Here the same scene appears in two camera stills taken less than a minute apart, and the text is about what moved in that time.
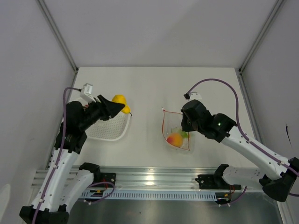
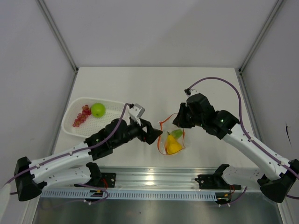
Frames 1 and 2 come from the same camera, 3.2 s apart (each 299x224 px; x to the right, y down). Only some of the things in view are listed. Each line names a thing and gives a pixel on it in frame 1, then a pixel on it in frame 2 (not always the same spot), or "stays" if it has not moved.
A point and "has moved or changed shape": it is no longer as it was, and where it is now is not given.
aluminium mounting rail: x=148 y=178 stays
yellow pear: x=121 y=99 to x=173 y=145
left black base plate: x=99 y=177 stays
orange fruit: x=175 y=139 to x=166 y=147
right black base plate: x=213 y=182 stays
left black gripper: x=108 y=108 to x=152 y=133
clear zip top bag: x=172 y=129 has moved or changed shape
